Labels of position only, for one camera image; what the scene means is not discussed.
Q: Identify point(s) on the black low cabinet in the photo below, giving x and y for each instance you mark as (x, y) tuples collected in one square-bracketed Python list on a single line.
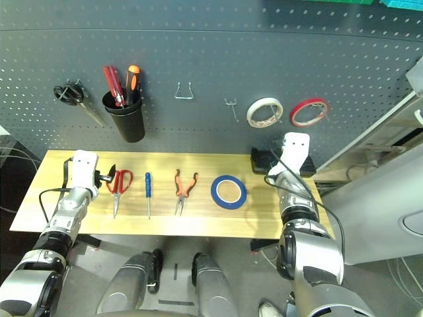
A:
[(13, 185)]

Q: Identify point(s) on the orange black needle-nose pliers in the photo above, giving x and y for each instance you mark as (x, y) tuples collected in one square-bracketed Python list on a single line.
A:
[(180, 195)]

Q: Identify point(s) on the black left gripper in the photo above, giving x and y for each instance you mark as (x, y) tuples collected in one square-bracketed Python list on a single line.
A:
[(103, 177)]

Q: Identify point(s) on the dark grey pegboard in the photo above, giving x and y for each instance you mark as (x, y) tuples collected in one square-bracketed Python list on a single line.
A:
[(211, 49)]

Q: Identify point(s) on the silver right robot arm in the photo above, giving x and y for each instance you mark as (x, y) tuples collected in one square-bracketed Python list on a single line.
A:
[(307, 251)]

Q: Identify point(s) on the blue tape roll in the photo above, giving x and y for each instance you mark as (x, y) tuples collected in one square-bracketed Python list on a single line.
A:
[(215, 193)]

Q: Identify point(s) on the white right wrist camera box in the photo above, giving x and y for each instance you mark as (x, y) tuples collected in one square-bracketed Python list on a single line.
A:
[(294, 148)]

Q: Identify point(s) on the silver robot right leg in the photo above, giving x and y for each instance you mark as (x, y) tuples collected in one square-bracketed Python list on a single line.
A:
[(215, 287)]

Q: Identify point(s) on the white moulded plastic shell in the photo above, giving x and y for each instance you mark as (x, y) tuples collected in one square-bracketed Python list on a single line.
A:
[(380, 214)]

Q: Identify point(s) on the single metal peg hook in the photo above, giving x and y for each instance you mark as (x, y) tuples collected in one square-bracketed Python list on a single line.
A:
[(233, 110)]

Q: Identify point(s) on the silver robot left leg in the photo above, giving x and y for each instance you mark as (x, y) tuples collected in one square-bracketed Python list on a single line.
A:
[(125, 280)]

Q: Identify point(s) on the white grey sneaker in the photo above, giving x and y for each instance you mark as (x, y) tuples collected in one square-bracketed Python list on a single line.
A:
[(269, 310)]

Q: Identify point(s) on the white tape roll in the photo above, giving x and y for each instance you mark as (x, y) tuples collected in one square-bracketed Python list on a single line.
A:
[(250, 115)]

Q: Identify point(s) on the red tape roll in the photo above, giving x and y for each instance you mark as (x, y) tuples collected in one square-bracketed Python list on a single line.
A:
[(295, 112)]

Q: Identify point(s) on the black plastic tool case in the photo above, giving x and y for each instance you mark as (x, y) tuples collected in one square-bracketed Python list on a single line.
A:
[(259, 162)]

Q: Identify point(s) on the silver robot leg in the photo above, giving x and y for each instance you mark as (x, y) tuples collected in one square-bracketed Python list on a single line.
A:
[(125, 280), (215, 287)]

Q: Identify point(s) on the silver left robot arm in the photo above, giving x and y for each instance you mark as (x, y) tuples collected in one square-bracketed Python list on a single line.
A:
[(62, 218)]

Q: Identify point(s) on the teal foam block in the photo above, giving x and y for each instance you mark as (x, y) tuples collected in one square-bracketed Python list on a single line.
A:
[(406, 4)]

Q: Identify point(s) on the white pegboard frame post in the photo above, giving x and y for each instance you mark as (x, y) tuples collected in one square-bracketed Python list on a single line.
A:
[(370, 132)]

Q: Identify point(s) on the black plastic cup holder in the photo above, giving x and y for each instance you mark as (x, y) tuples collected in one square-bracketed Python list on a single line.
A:
[(127, 125)]

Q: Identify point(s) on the grey robot torso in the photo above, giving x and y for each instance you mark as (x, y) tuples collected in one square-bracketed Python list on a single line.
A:
[(155, 313)]

